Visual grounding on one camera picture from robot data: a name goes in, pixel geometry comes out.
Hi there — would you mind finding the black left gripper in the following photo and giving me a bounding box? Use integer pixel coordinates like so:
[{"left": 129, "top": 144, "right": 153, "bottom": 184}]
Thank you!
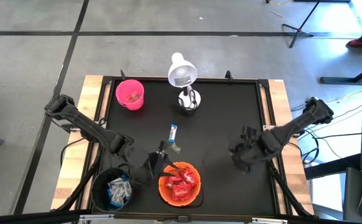
[{"left": 148, "top": 141, "right": 180, "bottom": 180}]

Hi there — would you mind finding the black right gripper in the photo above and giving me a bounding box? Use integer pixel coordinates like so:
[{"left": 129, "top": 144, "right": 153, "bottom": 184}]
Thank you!
[{"left": 229, "top": 136, "right": 264, "bottom": 174}]

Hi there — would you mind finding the orange plastic bucket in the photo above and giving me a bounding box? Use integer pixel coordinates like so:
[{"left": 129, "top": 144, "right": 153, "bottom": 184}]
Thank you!
[{"left": 157, "top": 161, "right": 205, "bottom": 208}]

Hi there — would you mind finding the black table mat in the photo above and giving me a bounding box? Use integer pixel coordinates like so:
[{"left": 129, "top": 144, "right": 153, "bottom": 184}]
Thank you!
[{"left": 101, "top": 79, "right": 277, "bottom": 215}]

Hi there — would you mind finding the black plastic bucket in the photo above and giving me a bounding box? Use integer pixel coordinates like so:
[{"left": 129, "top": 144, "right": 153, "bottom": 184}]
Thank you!
[{"left": 90, "top": 167, "right": 134, "bottom": 213}]

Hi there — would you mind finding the black desk beam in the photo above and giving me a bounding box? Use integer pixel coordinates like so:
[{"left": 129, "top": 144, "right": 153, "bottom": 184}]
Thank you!
[{"left": 304, "top": 153, "right": 362, "bottom": 180}]

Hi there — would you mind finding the pink plastic bucket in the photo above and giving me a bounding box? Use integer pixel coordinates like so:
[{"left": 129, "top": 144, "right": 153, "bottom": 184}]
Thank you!
[{"left": 115, "top": 78, "right": 145, "bottom": 111}]

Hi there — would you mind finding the white desk lamp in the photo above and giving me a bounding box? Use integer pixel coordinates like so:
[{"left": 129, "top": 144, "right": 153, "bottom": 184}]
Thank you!
[{"left": 167, "top": 52, "right": 202, "bottom": 112}]

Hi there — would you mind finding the black desk foot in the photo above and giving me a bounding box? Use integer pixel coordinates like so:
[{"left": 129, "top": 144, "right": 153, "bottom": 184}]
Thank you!
[{"left": 319, "top": 60, "right": 362, "bottom": 86}]

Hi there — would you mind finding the black tripod stand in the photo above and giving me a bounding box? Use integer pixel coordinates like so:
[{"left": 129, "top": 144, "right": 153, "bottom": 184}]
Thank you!
[{"left": 281, "top": 0, "right": 322, "bottom": 49}]

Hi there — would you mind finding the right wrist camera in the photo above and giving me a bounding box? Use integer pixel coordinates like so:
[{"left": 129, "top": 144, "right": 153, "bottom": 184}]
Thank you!
[{"left": 241, "top": 125, "right": 259, "bottom": 141}]

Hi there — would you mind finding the black lamp cable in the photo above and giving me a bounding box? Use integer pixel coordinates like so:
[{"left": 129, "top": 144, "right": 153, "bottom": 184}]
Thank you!
[{"left": 185, "top": 88, "right": 198, "bottom": 110}]

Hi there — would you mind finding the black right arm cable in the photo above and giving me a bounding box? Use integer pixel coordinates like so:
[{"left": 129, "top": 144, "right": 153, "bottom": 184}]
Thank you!
[{"left": 300, "top": 130, "right": 322, "bottom": 166}]

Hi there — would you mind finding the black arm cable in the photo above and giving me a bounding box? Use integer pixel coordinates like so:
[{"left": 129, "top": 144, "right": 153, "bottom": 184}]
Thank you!
[
  {"left": 300, "top": 130, "right": 322, "bottom": 166},
  {"left": 60, "top": 138, "right": 90, "bottom": 164}
]

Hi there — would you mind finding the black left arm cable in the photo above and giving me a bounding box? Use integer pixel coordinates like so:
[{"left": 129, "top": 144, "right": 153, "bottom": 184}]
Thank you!
[{"left": 60, "top": 138, "right": 90, "bottom": 164}]

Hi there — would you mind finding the black power cable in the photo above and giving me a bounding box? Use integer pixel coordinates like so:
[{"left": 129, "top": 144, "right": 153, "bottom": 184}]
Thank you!
[{"left": 311, "top": 131, "right": 362, "bottom": 141}]

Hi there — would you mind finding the yellow cable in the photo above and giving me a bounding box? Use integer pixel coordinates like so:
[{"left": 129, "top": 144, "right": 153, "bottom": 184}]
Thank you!
[{"left": 265, "top": 0, "right": 293, "bottom": 6}]

